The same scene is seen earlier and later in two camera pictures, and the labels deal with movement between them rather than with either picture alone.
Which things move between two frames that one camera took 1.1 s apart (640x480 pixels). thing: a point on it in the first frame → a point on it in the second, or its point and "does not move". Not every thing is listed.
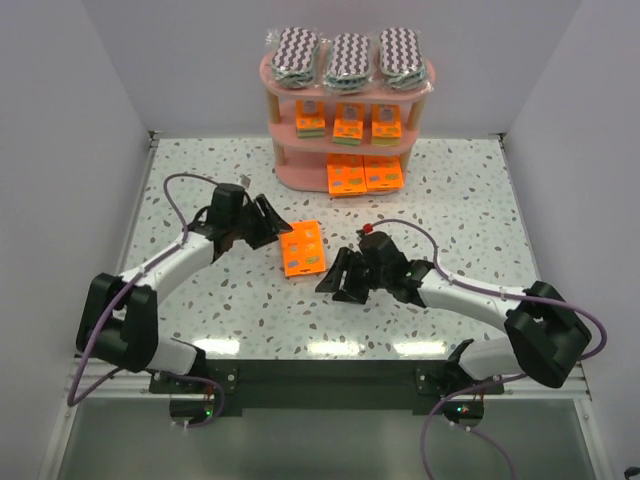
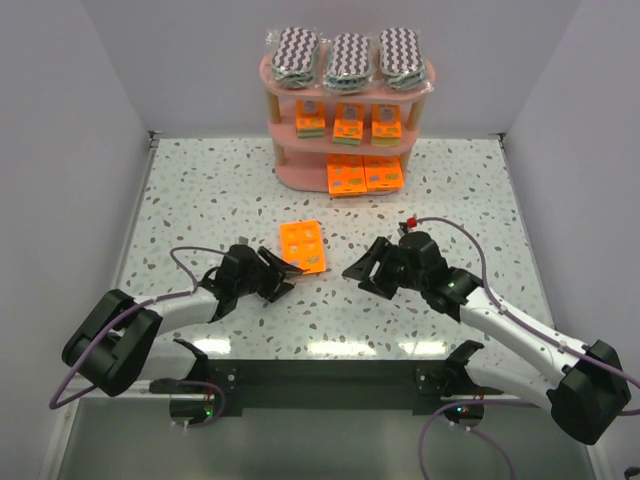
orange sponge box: [310, 118] does not move
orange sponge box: [348, 123] does not move
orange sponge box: [386, 124] does not move
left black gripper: [255, 225] → [266, 275]
